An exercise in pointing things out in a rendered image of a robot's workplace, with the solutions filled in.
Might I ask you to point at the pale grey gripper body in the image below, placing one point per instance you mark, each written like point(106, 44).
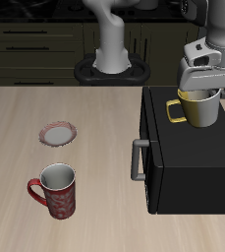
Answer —
point(202, 77)

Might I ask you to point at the white and yellow mug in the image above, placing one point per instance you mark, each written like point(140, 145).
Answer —
point(203, 112)

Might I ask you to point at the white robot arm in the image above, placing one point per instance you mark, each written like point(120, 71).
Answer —
point(112, 42)

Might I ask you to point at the white plate with red rim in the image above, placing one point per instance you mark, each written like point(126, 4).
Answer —
point(58, 134)

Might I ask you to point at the red patterned mug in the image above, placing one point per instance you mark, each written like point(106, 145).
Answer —
point(61, 197)

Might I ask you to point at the black microwave oven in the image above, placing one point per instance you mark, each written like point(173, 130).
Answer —
point(196, 157)

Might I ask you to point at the dark kitchen cupboards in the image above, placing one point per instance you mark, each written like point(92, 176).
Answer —
point(32, 49)

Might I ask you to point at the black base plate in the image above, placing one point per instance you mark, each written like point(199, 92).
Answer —
point(84, 74)

